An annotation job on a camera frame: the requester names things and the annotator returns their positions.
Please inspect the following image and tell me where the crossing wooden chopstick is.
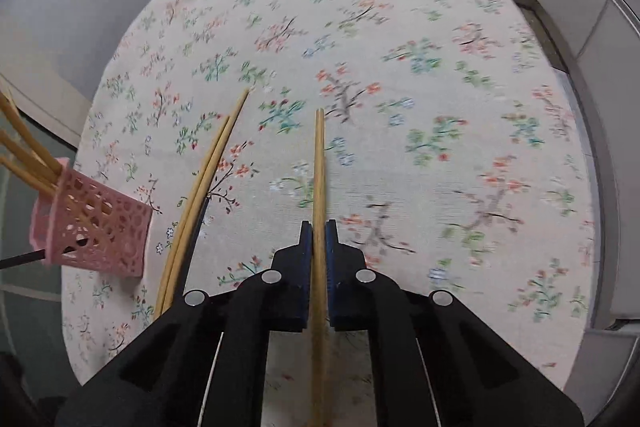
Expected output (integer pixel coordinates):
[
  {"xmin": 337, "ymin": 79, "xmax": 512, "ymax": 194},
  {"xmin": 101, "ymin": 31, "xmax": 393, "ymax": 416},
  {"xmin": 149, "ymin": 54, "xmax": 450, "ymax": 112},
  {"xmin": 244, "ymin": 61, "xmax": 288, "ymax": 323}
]
[{"xmin": 0, "ymin": 156, "xmax": 55, "ymax": 198}]

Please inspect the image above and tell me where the wooden chopstick pile left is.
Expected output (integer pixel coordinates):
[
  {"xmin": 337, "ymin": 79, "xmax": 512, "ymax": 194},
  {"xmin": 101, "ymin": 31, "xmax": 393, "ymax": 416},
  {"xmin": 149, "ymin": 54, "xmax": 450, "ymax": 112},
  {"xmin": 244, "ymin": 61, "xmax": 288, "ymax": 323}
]
[{"xmin": 153, "ymin": 88, "xmax": 250, "ymax": 320}]

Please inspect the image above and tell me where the floral tablecloth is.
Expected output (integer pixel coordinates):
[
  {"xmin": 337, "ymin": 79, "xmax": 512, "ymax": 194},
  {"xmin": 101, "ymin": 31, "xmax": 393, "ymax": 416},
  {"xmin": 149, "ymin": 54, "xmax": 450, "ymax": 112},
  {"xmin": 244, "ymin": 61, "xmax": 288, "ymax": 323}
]
[{"xmin": 60, "ymin": 0, "xmax": 599, "ymax": 427}]

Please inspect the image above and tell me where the lone wooden chopstick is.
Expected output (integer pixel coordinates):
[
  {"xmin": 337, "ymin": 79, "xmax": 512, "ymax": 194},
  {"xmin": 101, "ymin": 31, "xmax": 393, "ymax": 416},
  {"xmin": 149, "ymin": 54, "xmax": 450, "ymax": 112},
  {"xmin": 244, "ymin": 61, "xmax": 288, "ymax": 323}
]
[{"xmin": 1, "ymin": 130, "xmax": 58, "ymax": 185}]

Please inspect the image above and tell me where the pink perforated utensil holder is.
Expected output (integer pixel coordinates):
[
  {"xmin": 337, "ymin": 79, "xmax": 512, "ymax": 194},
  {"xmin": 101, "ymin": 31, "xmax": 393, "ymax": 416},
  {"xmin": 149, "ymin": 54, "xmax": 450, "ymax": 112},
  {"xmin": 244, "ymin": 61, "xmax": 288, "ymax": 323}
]
[{"xmin": 29, "ymin": 158, "xmax": 153, "ymax": 277}]

